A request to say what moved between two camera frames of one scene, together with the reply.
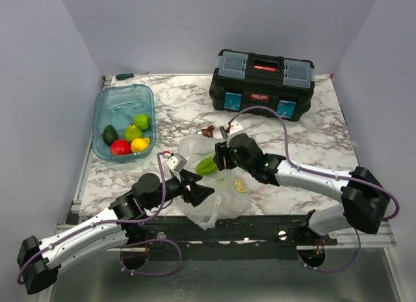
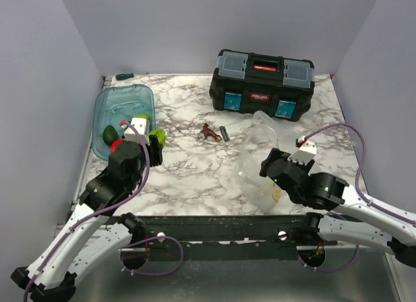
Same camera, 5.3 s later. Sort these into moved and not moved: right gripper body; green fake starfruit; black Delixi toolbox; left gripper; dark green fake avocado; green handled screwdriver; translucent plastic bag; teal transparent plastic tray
Moved: left gripper; translucent plastic bag; green fake starfruit; right gripper body
Not moved: teal transparent plastic tray; dark green fake avocado; green handled screwdriver; black Delixi toolbox
